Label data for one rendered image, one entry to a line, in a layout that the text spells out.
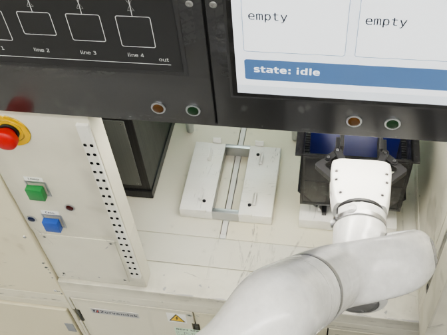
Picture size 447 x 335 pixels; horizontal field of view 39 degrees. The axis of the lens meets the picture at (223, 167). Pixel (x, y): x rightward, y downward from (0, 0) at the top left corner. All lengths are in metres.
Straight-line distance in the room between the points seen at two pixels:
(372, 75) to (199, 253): 0.72
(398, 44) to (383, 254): 0.27
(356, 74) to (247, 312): 0.34
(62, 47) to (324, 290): 0.46
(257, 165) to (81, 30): 0.76
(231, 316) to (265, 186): 0.85
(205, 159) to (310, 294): 0.90
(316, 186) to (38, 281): 0.64
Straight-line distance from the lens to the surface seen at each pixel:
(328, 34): 0.76
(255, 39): 0.78
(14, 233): 1.30
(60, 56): 0.87
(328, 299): 0.69
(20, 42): 0.88
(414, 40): 0.77
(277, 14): 0.75
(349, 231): 0.99
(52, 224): 1.21
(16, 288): 1.53
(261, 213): 1.41
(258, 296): 0.62
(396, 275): 0.87
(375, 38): 0.77
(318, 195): 1.34
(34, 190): 1.13
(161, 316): 1.46
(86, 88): 0.90
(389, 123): 0.86
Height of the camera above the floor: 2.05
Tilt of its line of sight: 50 degrees down
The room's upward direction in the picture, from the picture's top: 6 degrees counter-clockwise
